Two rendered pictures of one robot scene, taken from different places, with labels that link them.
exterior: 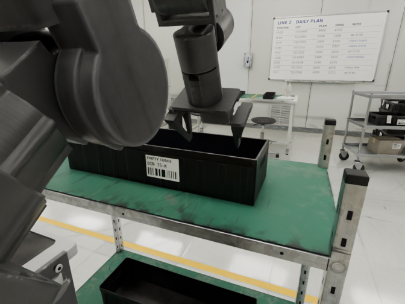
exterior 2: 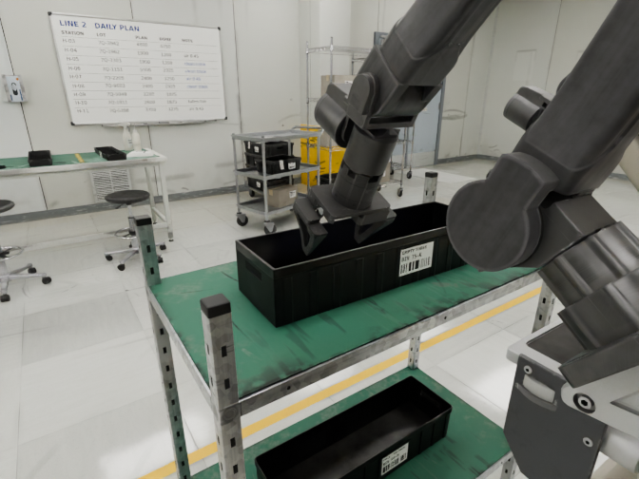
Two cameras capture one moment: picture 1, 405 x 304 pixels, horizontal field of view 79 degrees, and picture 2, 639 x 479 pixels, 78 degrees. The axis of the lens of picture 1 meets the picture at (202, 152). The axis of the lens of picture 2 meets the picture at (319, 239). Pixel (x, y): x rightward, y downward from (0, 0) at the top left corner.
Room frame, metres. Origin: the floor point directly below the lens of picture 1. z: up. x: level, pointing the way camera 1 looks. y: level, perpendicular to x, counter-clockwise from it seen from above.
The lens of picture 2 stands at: (0.31, 0.86, 1.34)
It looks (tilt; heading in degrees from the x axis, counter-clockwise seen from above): 20 degrees down; 305
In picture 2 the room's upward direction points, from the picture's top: straight up
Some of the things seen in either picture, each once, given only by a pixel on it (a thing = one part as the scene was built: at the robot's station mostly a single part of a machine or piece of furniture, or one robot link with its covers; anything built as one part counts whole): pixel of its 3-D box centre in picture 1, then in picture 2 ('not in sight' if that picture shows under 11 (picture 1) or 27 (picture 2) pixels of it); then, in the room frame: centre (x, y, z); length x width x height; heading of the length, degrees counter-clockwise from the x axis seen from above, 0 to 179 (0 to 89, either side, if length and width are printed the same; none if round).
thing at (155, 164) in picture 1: (163, 154); (372, 250); (0.68, 0.12, 1.01); 0.57 x 0.17 x 0.11; 67
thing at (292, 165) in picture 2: (389, 119); (278, 164); (3.03, -2.31, 0.63); 0.40 x 0.30 x 0.14; 83
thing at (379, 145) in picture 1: (384, 145); (280, 195); (3.03, -2.33, 0.30); 0.30 x 0.23 x 0.18; 87
